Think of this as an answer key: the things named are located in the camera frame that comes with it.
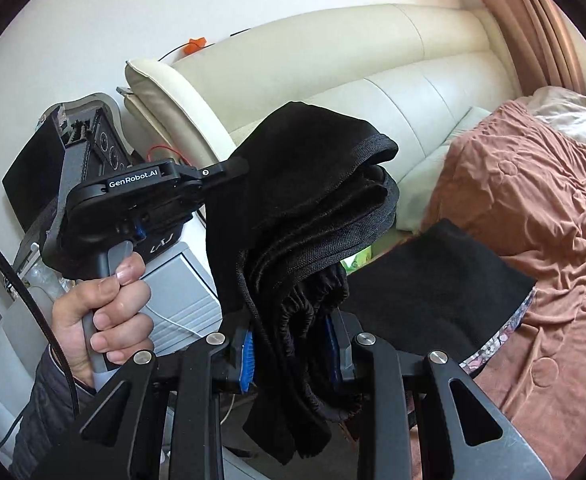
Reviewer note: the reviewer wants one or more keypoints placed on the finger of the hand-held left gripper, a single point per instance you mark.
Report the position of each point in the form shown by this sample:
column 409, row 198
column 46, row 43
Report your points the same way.
column 225, row 170

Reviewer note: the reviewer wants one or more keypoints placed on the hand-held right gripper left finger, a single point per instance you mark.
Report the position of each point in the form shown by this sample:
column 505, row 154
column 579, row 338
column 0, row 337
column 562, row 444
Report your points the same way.
column 246, row 360

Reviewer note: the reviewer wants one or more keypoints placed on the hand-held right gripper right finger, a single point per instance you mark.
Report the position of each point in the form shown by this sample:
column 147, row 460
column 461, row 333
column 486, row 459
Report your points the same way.
column 333, row 355

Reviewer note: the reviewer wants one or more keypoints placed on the black pants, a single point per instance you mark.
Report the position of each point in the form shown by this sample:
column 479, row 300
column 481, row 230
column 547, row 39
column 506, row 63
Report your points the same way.
column 298, row 200

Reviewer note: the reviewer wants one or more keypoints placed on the person's left forearm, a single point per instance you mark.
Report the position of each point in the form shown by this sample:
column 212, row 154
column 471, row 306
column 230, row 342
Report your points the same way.
column 43, row 420

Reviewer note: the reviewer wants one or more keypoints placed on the person's left hand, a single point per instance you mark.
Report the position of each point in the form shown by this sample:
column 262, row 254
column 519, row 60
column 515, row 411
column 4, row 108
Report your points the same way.
column 73, row 320

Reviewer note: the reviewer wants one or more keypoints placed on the black grey electronic device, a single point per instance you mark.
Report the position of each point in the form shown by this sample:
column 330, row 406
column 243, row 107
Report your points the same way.
column 33, row 170

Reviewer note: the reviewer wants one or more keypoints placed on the small green item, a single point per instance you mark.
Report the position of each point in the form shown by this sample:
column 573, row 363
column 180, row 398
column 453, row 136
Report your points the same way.
column 360, row 259

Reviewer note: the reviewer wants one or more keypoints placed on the black garment with floral lining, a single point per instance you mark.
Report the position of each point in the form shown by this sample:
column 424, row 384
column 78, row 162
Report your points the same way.
column 438, row 285

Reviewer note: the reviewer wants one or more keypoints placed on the orange plastic clip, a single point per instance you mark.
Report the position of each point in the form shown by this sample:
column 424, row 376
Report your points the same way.
column 195, row 45

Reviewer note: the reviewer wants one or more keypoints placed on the cream leather headboard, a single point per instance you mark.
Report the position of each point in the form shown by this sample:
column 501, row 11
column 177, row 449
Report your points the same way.
column 323, row 60

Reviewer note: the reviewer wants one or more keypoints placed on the brown fleece blanket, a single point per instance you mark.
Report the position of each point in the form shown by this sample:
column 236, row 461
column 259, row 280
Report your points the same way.
column 548, row 220

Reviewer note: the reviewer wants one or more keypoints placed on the white bed sheet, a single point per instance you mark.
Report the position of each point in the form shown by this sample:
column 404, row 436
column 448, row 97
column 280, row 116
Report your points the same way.
column 573, row 110

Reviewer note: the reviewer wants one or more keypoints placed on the pinkish brown curtain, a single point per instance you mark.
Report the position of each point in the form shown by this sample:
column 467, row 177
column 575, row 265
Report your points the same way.
column 538, row 20

